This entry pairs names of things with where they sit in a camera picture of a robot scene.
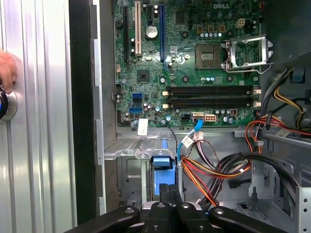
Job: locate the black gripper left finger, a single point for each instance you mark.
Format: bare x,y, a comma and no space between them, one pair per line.
158,218

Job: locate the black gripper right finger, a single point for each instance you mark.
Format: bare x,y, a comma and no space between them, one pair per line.
192,218

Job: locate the hard disk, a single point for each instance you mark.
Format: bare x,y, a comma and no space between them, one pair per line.
162,174

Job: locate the grey metal disk bay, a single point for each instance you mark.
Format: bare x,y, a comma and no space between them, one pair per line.
126,170

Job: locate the person's bare hand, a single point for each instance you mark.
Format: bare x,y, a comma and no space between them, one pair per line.
8,70

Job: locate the white paper label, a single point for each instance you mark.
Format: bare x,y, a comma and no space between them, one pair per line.
143,126

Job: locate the grey metal drive cage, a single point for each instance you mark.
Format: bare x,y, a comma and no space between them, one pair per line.
305,206

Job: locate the RAM slot white clips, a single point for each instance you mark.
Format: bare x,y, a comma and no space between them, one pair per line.
211,93
211,105

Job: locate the RAM slot black clips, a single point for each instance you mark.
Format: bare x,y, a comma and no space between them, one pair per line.
211,88
211,100

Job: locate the black PC case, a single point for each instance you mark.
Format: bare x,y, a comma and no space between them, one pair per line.
82,97

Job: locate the black square chipset chip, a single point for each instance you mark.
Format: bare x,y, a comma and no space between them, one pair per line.
143,76

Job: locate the green motherboard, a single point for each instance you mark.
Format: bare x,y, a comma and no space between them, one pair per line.
158,72

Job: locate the CPU socket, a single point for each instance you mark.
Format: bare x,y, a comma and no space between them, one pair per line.
207,57

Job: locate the small blue plastic clip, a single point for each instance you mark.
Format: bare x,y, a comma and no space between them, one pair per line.
298,75

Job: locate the metal socket cover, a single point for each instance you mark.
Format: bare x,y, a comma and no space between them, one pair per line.
265,49

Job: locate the silver coin battery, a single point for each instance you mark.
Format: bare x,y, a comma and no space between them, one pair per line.
151,32

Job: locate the blue expansion slot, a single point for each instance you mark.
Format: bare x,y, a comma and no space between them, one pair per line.
162,31

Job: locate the long black expansion slot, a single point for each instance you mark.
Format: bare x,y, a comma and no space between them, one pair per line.
126,34

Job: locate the white expansion slot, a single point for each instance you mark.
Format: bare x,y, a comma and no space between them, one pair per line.
138,29

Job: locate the short black expansion slot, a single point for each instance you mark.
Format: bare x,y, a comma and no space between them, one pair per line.
150,14

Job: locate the grey power supply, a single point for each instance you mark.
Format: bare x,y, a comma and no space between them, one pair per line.
286,29

